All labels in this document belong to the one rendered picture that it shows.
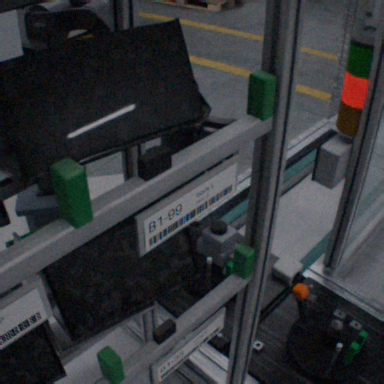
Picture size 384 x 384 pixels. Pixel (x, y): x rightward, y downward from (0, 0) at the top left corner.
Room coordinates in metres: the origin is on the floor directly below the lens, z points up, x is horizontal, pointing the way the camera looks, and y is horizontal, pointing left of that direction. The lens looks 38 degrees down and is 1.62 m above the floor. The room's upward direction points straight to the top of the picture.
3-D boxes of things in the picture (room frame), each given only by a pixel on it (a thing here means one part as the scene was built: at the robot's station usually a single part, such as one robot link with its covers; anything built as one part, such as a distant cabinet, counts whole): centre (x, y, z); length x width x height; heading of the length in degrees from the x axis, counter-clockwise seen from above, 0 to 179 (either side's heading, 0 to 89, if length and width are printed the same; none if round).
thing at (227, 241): (0.57, -0.06, 1.06); 0.08 x 0.04 x 0.07; 46
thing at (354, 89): (0.63, -0.27, 1.33); 0.05 x 0.05 x 0.05
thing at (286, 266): (0.58, -0.19, 0.97); 0.05 x 0.05 x 0.04; 46
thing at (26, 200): (0.74, 0.28, 0.96); 0.15 x 0.15 x 0.20; 10
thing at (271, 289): (0.58, -0.05, 0.96); 0.24 x 0.24 x 0.02; 46
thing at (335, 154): (0.63, -0.27, 1.29); 0.12 x 0.05 x 0.25; 136
